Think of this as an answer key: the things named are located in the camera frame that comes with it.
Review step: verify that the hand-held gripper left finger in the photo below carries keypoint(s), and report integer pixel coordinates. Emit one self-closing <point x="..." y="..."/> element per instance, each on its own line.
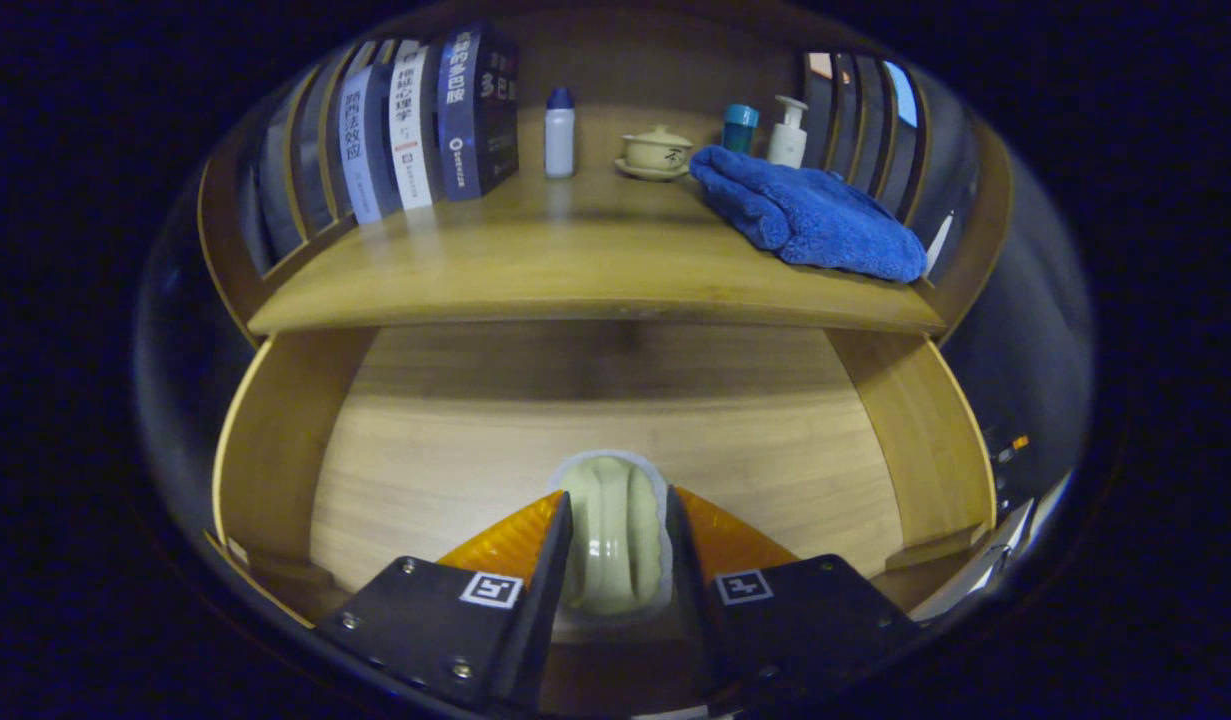
<point x="545" y="620"/>

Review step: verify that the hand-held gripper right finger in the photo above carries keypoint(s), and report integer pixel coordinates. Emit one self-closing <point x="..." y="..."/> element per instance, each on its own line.
<point x="690" y="610"/>

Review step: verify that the wooden drawer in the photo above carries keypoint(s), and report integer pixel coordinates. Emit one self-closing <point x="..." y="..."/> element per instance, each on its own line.
<point x="475" y="460"/>

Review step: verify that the wooden countertop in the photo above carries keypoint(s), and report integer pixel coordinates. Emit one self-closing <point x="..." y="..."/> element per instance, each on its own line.
<point x="575" y="260"/>

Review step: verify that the black and orange device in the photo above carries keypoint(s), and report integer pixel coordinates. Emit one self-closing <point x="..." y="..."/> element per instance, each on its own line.
<point x="1007" y="452"/>

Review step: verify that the blue towel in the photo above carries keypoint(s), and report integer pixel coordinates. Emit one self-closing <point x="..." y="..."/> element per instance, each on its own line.
<point x="805" y="215"/>

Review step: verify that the black backdrop cloth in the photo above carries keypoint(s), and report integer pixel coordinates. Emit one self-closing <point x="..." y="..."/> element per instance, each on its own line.
<point x="1035" y="330"/>

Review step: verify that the beige lidded teacup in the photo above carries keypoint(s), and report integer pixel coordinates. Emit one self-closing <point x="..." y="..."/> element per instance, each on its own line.
<point x="655" y="152"/>

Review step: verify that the white pump bottle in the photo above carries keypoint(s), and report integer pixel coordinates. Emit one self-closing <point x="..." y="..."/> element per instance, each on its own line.
<point x="787" y="140"/>

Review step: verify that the white bottle with blue cap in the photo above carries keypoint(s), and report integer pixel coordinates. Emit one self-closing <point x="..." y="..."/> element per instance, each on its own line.
<point x="560" y="140"/>

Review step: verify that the teal bottle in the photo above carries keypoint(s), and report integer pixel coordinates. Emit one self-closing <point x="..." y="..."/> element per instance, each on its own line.
<point x="740" y="128"/>

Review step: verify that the light blue book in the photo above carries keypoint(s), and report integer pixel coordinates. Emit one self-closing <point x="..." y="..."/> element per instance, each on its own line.
<point x="359" y="150"/>

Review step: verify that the white book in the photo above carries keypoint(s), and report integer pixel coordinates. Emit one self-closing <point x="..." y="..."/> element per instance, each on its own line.
<point x="411" y="130"/>

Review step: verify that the dark blue book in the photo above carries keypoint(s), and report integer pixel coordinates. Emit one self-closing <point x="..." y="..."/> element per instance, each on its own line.
<point x="475" y="115"/>

